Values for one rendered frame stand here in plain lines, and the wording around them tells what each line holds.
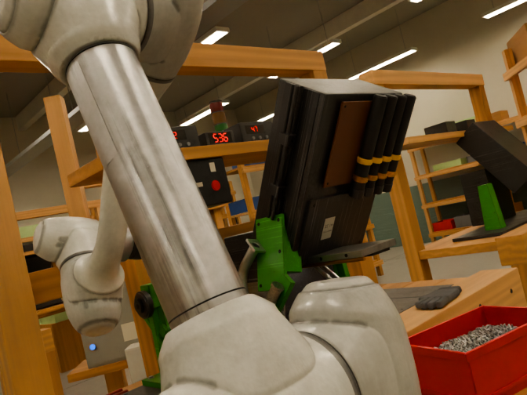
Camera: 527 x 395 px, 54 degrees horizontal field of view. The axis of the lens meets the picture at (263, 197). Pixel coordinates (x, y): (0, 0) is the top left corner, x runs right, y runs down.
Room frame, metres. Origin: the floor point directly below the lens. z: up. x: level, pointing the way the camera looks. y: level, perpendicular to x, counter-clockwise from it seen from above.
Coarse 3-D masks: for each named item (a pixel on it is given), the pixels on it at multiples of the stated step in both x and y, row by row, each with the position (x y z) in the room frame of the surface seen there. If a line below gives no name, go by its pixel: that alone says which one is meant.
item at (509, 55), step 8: (520, 32) 4.53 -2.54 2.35; (512, 40) 4.78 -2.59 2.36; (520, 40) 4.58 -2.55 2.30; (512, 48) 4.83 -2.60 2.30; (520, 48) 4.63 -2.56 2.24; (504, 56) 4.84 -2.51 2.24; (512, 56) 4.81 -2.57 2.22; (520, 56) 4.69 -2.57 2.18; (512, 64) 4.81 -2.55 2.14; (520, 64) 4.46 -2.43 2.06; (512, 72) 4.66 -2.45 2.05; (504, 80) 4.88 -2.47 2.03; (512, 80) 4.82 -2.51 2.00; (512, 88) 4.85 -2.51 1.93; (520, 88) 4.81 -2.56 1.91; (520, 96) 4.81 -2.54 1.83; (520, 104) 4.81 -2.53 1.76; (520, 112) 4.82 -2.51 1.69; (520, 120) 4.76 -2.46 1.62
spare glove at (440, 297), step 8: (440, 288) 1.67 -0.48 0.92; (448, 288) 1.64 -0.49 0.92; (456, 288) 1.62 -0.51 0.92; (424, 296) 1.61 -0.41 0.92; (432, 296) 1.59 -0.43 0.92; (440, 296) 1.57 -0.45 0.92; (448, 296) 1.56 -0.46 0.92; (456, 296) 1.60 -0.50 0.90; (416, 304) 1.56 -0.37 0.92; (424, 304) 1.53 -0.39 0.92; (432, 304) 1.52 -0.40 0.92; (440, 304) 1.50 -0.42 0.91
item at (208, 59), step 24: (0, 48) 1.38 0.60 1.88; (192, 48) 1.81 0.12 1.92; (216, 48) 1.89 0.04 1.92; (240, 48) 1.96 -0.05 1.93; (264, 48) 2.05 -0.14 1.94; (24, 72) 1.50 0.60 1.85; (48, 72) 1.54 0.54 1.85; (192, 72) 1.87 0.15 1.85; (216, 72) 1.93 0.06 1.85; (240, 72) 2.01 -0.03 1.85; (264, 72) 2.09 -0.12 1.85; (288, 72) 2.17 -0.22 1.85
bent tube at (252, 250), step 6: (246, 240) 1.49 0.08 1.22; (252, 240) 1.51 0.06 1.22; (252, 246) 1.47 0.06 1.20; (258, 246) 1.50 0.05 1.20; (246, 252) 1.50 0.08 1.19; (252, 252) 1.49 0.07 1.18; (264, 252) 1.49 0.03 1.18; (246, 258) 1.50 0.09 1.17; (252, 258) 1.49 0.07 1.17; (240, 264) 1.52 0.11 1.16; (246, 264) 1.50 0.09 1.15; (240, 270) 1.51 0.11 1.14; (246, 270) 1.51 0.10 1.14; (240, 276) 1.51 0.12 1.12; (246, 276) 1.52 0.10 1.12; (246, 282) 1.52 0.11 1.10; (246, 288) 1.51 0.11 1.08
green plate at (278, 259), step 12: (276, 216) 1.47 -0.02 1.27; (264, 228) 1.50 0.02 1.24; (276, 228) 1.46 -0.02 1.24; (264, 240) 1.50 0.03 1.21; (276, 240) 1.46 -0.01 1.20; (288, 240) 1.47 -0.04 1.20; (276, 252) 1.45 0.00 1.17; (288, 252) 1.46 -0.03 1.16; (264, 264) 1.49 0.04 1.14; (276, 264) 1.45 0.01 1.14; (288, 264) 1.45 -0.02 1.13; (300, 264) 1.49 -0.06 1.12; (264, 276) 1.48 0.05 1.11; (276, 276) 1.44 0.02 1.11; (264, 288) 1.48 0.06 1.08
